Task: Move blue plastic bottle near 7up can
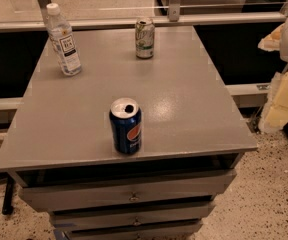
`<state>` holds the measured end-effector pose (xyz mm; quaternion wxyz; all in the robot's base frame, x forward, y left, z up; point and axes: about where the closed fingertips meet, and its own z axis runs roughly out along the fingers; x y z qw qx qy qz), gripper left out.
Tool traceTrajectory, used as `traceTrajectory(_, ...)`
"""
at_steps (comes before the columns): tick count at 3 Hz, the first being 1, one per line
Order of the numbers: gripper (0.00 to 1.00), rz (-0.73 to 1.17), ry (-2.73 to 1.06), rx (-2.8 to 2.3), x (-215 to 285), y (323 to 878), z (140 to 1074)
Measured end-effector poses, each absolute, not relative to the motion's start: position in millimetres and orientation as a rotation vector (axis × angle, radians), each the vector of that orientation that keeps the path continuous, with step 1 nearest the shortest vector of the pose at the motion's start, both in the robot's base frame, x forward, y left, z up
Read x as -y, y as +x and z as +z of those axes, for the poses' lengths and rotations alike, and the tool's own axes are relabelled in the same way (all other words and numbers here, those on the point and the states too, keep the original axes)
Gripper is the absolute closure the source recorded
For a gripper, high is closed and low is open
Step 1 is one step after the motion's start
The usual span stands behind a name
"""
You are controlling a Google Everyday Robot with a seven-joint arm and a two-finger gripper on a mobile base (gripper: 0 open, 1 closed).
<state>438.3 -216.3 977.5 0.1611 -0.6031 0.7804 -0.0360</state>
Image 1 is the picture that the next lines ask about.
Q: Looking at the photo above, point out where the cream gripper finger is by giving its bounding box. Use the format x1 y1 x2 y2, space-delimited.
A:
258 24 283 52
258 72 288 133

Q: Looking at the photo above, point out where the blue pepsi can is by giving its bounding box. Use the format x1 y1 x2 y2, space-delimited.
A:
109 98 142 155

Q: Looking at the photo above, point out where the clear plastic water bottle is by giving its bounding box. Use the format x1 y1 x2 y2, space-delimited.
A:
46 3 82 76

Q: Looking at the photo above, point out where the green 7up can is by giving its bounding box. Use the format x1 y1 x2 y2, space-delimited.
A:
135 17 155 59

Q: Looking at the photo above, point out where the grey drawer cabinet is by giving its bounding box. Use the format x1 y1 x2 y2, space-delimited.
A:
0 27 256 240

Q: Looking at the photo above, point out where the bottom grey drawer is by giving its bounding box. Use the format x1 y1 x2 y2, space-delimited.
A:
67 220 201 240

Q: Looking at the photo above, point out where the grey drawer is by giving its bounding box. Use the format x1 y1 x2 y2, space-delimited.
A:
67 220 201 240
50 202 215 231
19 169 236 212

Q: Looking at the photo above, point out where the middle grey drawer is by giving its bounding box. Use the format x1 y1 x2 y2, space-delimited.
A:
50 202 215 231

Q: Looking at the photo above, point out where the top grey drawer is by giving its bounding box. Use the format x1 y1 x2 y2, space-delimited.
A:
19 169 236 212

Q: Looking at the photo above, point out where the metal railing frame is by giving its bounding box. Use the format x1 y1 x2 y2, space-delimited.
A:
0 0 288 99

